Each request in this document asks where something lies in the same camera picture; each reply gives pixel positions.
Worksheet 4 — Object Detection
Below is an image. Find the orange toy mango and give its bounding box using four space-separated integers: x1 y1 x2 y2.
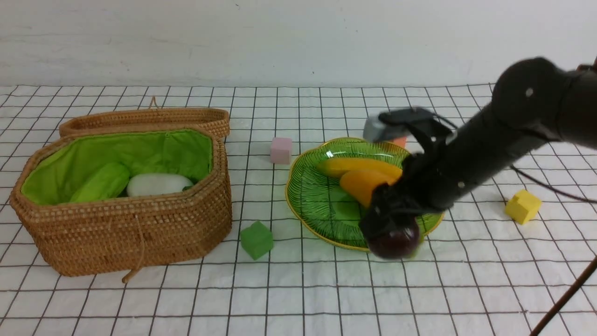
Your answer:
340 168 403 208

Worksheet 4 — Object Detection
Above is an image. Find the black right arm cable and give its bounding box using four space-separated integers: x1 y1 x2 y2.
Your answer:
508 164 597 204

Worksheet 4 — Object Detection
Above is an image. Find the white toy radish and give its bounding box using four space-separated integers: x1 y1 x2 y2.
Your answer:
126 174 194 196

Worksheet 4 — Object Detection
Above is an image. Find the yellow toy banana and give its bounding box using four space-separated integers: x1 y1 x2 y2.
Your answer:
316 157 403 179

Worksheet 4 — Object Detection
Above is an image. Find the yellow foam cube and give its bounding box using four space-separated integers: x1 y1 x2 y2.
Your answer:
505 189 543 225

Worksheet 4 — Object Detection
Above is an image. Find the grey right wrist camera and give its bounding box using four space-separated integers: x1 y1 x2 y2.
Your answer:
362 108 433 143

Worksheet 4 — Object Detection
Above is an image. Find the white black-grid tablecloth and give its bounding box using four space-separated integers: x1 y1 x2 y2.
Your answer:
0 84 596 336

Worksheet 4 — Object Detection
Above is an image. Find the light green toy gourd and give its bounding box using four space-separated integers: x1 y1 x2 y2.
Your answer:
69 162 131 203

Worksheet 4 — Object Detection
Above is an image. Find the dark purple toy mangosteen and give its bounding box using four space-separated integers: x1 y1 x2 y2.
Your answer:
368 222 422 260

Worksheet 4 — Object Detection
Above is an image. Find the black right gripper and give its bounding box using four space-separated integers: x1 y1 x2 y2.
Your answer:
360 154 456 241

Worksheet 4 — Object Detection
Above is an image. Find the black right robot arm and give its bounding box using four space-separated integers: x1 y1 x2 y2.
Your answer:
360 57 597 243

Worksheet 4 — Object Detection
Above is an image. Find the green foam cube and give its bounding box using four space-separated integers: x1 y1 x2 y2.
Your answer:
240 221 274 261

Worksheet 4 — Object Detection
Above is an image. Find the woven wicker basket lid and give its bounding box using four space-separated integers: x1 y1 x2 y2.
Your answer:
58 97 230 138

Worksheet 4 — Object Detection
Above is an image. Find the woven wicker basket green lining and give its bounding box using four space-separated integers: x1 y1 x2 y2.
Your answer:
9 128 233 284

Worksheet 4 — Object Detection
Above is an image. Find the orange foam cube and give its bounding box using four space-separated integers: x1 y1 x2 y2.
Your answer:
391 137 408 149

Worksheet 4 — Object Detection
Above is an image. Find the pink foam cube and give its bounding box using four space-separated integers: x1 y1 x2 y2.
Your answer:
270 137 293 165

